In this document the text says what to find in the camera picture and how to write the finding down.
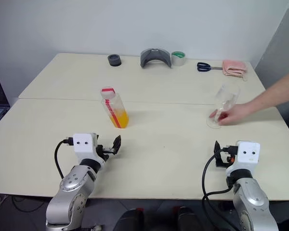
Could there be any clear wine glass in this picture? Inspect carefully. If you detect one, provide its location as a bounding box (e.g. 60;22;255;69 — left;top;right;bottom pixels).
206;83;241;129

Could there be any grey curved plastic visor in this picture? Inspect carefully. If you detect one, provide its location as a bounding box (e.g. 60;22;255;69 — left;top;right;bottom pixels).
140;48;172;69

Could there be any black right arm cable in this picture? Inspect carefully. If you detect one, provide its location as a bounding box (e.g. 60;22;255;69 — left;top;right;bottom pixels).
201;145;239;231

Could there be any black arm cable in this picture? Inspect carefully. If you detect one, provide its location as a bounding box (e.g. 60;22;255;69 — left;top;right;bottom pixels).
53;138;74;180
201;145;239;231

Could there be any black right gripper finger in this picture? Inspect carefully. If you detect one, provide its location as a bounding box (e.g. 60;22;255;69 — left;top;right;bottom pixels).
213;140;222;156

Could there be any white bottle cap red stripe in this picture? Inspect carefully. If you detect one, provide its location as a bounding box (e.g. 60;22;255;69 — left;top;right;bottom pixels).
100;86;117;99

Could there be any plastic bottle with orange liquid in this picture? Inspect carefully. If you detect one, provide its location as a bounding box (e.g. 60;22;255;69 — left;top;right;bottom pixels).
101;93;130;129

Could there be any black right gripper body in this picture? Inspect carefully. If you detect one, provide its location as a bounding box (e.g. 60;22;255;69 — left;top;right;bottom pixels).
215;149;236;168

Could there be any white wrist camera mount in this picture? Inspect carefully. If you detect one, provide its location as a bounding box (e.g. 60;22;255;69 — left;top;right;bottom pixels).
225;141;261;176
73;132;105;169

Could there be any black round cylinder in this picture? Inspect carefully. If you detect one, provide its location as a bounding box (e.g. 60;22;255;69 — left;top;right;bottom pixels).
107;54;122;67

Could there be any tape roll with green core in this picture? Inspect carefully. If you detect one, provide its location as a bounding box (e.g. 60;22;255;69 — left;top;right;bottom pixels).
171;51;186;66

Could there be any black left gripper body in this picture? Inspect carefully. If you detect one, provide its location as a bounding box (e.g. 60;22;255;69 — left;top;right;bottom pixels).
94;134;114;161

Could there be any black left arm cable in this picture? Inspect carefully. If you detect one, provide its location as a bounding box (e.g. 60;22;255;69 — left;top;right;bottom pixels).
53;138;74;180

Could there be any person's bare hand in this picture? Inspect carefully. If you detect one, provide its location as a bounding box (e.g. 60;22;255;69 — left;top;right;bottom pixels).
210;103;254;127

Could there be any pink folded cloth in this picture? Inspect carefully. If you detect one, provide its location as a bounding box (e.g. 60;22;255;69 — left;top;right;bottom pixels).
222;60;249;81

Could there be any black floor cable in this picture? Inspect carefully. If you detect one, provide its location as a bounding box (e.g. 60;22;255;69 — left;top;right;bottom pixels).
11;195;48;214

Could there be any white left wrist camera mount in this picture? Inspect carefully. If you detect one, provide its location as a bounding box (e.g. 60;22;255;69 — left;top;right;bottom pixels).
73;132;105;169

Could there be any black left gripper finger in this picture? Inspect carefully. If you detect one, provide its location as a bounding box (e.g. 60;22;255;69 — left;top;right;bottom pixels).
111;135;122;155

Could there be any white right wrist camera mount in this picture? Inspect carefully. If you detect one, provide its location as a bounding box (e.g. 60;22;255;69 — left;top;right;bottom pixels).
225;141;261;176

